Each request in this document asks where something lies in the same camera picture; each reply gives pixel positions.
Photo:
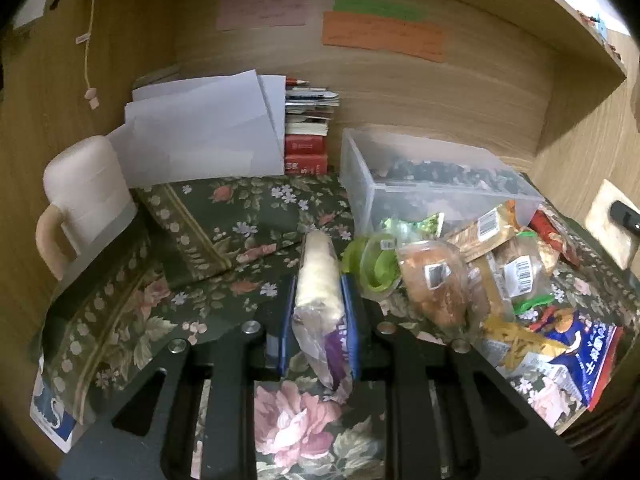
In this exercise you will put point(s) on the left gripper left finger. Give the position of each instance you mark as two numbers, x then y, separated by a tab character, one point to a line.
280	339

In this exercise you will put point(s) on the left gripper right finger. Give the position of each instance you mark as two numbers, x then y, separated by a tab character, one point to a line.
358	328

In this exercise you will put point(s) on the rice cracker stick pack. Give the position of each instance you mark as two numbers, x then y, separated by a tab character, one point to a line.
319	318

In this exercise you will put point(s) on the green jelly cup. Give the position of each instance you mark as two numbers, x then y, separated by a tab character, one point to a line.
372	262

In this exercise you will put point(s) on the round bun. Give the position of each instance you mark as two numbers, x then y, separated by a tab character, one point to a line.
436	280

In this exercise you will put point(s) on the green pea snack bag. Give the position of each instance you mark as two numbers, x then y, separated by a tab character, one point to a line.
405	231

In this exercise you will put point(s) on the clear plastic storage box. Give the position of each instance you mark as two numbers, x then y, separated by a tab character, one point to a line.
394	175

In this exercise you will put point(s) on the yellow fries snack bag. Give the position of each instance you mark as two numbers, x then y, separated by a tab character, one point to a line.
514	350

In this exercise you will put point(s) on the cookie bag with green tie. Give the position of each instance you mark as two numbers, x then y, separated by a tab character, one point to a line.
525	277

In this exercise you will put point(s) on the brown cracker pack with barcode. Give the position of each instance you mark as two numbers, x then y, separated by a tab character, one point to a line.
486	233

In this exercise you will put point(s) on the red snack packet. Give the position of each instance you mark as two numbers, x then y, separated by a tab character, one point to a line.
546	223

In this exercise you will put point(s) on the blue snack bag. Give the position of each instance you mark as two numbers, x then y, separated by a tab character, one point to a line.
590	351

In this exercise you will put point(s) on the floral green tablecloth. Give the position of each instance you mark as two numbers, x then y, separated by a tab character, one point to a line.
202	258

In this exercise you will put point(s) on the stack of books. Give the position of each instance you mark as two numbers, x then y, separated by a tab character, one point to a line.
308	115

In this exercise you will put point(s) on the white paper sheets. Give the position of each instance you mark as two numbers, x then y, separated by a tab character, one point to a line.
201	128

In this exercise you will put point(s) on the blue white card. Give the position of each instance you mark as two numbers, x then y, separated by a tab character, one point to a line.
50	416

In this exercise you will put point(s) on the red white marker pen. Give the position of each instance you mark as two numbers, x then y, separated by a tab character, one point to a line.
293	82

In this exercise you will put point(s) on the cream ceramic mug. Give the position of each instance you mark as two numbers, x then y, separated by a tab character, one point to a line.
89	202

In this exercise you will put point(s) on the orange paper note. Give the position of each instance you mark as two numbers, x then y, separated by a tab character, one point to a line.
376	33

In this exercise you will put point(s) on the black device on pad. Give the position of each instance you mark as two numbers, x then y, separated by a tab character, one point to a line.
625	217

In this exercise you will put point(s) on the green paper note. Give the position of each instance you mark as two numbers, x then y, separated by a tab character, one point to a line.
383	8

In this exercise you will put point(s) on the pink paper note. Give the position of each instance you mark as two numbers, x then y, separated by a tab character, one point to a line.
237	14

